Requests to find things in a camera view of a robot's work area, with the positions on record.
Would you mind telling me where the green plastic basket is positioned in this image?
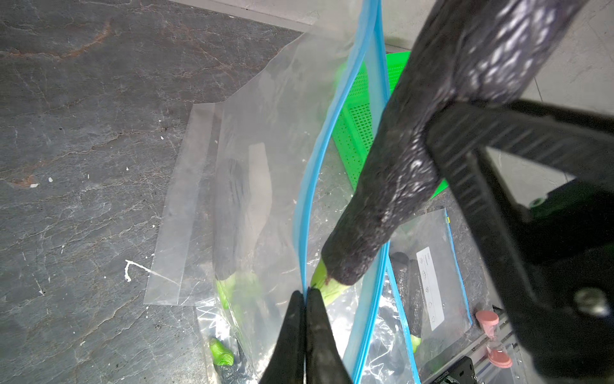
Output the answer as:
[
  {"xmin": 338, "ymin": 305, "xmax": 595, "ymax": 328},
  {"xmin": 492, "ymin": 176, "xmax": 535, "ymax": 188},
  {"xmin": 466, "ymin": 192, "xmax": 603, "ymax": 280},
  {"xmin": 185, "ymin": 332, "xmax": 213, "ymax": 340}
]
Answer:
[{"xmin": 332, "ymin": 50, "xmax": 449, "ymax": 198}]

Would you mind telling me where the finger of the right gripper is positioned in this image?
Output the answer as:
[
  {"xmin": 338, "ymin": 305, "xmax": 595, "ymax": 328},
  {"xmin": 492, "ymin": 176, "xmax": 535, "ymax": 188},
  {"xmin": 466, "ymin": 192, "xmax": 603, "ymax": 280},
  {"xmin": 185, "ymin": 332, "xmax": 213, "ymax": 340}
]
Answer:
[{"xmin": 429, "ymin": 100, "xmax": 613, "ymax": 379}]

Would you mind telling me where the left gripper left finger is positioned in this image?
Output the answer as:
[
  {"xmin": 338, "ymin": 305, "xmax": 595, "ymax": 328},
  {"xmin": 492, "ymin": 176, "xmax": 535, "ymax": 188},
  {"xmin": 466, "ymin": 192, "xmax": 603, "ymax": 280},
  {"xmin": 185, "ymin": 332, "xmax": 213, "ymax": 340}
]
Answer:
[{"xmin": 259, "ymin": 291, "xmax": 306, "ymax": 384}]

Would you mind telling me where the pink sand timer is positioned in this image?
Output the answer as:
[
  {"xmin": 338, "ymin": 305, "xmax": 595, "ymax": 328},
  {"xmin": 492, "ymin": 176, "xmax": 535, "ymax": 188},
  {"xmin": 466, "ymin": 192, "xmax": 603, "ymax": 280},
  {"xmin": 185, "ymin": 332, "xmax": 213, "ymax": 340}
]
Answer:
[{"xmin": 475, "ymin": 310, "xmax": 513, "ymax": 369}]

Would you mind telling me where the clear zip-top bag blue zipper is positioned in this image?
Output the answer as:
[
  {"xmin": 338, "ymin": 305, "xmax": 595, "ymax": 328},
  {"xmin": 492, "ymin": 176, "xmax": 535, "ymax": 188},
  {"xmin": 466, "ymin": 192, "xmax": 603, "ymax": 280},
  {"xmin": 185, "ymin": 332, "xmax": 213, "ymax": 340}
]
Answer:
[{"xmin": 385, "ymin": 209, "xmax": 473, "ymax": 383}]

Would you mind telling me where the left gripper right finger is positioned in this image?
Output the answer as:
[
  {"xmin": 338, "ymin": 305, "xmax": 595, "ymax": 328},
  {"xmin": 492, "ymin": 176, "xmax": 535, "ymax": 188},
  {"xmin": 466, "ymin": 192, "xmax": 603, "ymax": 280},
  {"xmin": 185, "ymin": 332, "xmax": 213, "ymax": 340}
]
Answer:
[{"xmin": 305, "ymin": 288, "xmax": 353, "ymax": 384}]

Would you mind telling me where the eggplant with green stem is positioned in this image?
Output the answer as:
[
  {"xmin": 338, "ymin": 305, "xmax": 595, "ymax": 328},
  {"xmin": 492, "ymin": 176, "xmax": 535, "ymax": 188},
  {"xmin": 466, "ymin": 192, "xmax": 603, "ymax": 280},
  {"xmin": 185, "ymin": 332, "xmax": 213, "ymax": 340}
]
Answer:
[{"xmin": 214, "ymin": 158, "xmax": 272, "ymax": 310}]

